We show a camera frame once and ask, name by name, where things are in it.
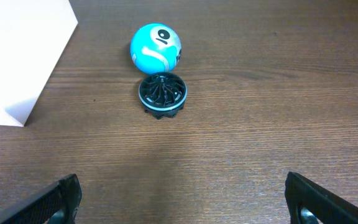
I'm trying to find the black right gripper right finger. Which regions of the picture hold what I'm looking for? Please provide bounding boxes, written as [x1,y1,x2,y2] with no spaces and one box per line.
[285,172,358,224]

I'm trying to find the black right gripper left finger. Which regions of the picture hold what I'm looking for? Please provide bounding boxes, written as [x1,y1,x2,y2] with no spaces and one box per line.
[0,174,82,224]

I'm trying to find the blue ball toy with base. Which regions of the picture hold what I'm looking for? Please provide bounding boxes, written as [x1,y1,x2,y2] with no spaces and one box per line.
[130,23,188,119]

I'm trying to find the white cardboard box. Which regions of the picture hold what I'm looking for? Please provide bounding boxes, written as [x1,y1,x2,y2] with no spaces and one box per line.
[0,0,78,127]

